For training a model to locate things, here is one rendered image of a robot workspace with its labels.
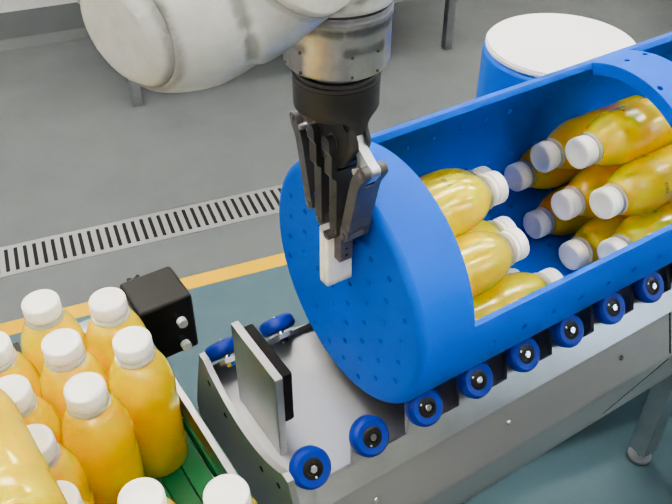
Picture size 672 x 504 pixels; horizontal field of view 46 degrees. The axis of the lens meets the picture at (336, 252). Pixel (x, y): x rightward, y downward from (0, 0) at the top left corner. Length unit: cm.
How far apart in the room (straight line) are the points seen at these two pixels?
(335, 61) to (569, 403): 62
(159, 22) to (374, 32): 24
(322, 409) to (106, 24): 60
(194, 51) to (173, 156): 272
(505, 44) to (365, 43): 92
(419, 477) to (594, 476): 119
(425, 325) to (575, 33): 96
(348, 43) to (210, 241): 211
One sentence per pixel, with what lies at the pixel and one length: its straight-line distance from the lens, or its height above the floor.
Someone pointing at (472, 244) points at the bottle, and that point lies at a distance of 85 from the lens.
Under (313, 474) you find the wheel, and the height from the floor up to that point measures 96.
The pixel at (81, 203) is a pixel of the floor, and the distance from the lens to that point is 298.
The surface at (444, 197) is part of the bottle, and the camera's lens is 84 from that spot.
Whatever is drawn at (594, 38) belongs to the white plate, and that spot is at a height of 104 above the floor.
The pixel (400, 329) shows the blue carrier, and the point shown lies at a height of 111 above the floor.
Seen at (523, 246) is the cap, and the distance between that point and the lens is 90.
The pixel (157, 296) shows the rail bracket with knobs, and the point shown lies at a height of 100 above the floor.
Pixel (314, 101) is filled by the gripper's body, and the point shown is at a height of 135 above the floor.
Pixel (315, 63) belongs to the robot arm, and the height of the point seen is 138.
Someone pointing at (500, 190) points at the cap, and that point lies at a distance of 90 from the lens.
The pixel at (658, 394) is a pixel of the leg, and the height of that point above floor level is 25.
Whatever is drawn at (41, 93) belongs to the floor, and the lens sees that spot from 377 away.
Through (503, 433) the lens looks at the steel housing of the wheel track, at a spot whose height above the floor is 87.
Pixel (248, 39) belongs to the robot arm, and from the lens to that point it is 45.
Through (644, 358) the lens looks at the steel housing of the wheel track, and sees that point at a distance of 117.
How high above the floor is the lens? 166
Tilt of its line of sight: 39 degrees down
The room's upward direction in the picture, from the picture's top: straight up
